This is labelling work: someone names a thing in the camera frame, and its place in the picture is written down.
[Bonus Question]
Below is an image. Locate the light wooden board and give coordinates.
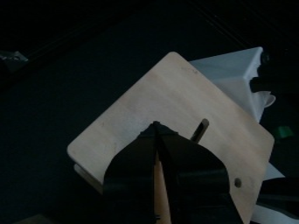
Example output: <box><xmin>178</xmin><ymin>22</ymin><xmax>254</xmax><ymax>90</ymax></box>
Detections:
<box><xmin>67</xmin><ymin>51</ymin><xmax>277</xmax><ymax>224</ymax></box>

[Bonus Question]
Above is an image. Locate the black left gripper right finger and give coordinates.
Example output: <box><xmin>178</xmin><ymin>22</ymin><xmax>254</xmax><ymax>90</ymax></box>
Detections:
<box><xmin>155</xmin><ymin>121</ymin><xmax>246</xmax><ymax>224</ymax></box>

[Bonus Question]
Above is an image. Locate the grey taped object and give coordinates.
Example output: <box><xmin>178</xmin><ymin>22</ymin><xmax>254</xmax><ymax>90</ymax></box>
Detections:
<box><xmin>0</xmin><ymin>50</ymin><xmax>30</xmax><ymax>74</ymax></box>

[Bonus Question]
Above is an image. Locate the white plastic drawer unit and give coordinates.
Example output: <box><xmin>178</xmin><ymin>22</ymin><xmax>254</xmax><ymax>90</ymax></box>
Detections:
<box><xmin>189</xmin><ymin>46</ymin><xmax>299</xmax><ymax>224</ymax></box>

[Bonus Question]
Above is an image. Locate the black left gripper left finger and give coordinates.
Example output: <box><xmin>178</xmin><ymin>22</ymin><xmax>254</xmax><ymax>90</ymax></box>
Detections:
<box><xmin>102</xmin><ymin>121</ymin><xmax>162</xmax><ymax>224</ymax></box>

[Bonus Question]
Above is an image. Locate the small green object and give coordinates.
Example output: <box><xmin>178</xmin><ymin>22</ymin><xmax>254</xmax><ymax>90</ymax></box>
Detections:
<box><xmin>275</xmin><ymin>125</ymin><xmax>295</xmax><ymax>139</ymax></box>

